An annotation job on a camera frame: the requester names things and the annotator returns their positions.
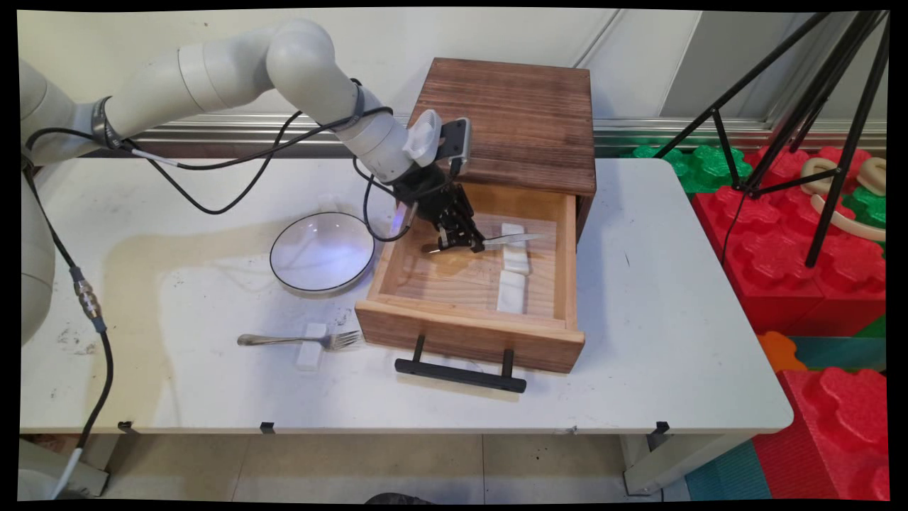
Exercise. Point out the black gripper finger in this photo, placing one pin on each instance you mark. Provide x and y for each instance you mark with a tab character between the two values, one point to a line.
472	231
447	234

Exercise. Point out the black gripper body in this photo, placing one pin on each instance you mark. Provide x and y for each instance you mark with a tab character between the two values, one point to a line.
433	191

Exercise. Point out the silver table knife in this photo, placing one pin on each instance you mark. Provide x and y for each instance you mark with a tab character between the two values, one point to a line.
514	240

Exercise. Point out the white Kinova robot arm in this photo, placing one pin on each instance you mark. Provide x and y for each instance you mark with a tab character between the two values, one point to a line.
227	67

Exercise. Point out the light wooden drawer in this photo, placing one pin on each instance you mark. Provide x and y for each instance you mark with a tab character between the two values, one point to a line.
447	284

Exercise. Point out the dark wooden drawer cabinet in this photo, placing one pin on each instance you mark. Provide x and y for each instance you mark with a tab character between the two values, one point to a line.
525	121

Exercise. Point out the white plate black rim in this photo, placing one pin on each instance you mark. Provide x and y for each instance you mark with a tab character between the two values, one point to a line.
323	252

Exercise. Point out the silver fork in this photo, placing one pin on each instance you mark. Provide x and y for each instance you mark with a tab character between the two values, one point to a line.
298	339

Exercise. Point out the green foam block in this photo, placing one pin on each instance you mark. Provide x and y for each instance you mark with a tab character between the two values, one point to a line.
702	167
871	207

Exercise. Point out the dark round floor object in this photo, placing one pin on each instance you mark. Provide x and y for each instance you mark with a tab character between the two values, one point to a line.
397	499

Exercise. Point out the white table leg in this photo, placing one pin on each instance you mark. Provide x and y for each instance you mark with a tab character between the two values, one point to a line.
78	468
660	461

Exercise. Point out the large red foam block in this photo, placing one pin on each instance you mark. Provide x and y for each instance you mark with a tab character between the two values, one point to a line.
773	255

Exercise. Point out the orange foam piece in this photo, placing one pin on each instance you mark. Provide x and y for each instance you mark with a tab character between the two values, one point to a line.
779	351

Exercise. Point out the blue foam mat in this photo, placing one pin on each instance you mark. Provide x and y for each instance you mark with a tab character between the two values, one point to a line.
723	475

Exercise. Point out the black tripod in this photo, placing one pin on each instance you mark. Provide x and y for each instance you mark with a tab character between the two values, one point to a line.
844	142

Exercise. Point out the teal foam mat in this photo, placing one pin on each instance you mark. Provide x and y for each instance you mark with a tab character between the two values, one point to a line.
840	353

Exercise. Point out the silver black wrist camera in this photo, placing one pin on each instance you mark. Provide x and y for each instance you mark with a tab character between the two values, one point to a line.
454	145

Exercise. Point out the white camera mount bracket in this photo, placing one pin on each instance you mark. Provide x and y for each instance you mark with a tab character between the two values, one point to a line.
423	138

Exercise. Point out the aluminium wall rail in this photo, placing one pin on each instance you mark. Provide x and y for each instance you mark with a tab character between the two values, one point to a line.
638	131

